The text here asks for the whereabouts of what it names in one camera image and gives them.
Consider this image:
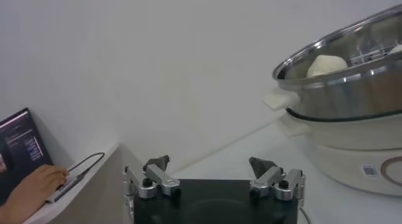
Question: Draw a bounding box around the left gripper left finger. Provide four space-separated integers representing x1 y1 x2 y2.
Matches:
121 154 182 200

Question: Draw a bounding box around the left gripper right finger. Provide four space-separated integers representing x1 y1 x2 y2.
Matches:
249 156 306 201

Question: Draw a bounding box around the white steamed baozi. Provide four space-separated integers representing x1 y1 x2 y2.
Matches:
306 54 349 78

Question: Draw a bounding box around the person's bare forearm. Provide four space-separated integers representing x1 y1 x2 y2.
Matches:
0 195 34 224

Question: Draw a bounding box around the stainless steel steamer basket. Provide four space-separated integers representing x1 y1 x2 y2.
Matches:
262 4 402 122

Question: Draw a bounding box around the person's bare hand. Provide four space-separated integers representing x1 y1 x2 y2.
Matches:
14 164 70 213

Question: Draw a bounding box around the cream electric cooker pot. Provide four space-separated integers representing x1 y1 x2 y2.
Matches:
278 110 402 198

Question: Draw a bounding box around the laptop with dark red screen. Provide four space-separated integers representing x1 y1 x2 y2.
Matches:
0 107 53 205

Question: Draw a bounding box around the grey usb hub with cable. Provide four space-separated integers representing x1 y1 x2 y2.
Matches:
23 142 126 224

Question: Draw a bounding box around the thin black usb cable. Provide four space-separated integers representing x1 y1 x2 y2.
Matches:
67 152 106 181

